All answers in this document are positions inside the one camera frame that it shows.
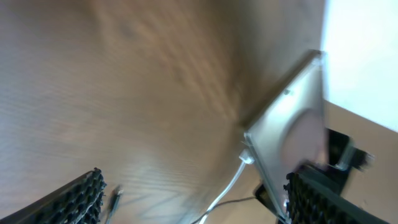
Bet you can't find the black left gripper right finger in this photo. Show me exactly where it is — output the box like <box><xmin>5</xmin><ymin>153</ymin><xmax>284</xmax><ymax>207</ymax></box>
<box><xmin>276</xmin><ymin>164</ymin><xmax>385</xmax><ymax>224</ymax></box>

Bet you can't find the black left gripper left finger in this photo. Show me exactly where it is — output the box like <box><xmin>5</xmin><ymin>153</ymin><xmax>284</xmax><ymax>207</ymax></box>
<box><xmin>1</xmin><ymin>168</ymin><xmax>106</xmax><ymax>224</ymax></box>

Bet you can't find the black charger cable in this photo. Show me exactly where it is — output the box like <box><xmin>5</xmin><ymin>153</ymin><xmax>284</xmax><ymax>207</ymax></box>
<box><xmin>104</xmin><ymin>185</ymin><xmax>256</xmax><ymax>224</ymax></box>

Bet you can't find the silver Galaxy smartphone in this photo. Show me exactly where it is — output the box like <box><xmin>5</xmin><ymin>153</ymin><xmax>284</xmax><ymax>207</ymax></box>
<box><xmin>241</xmin><ymin>50</ymin><xmax>329</xmax><ymax>221</ymax></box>

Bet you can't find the white power strip cord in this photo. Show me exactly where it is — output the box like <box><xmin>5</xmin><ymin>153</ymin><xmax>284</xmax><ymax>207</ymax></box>
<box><xmin>198</xmin><ymin>148</ymin><xmax>256</xmax><ymax>224</ymax></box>

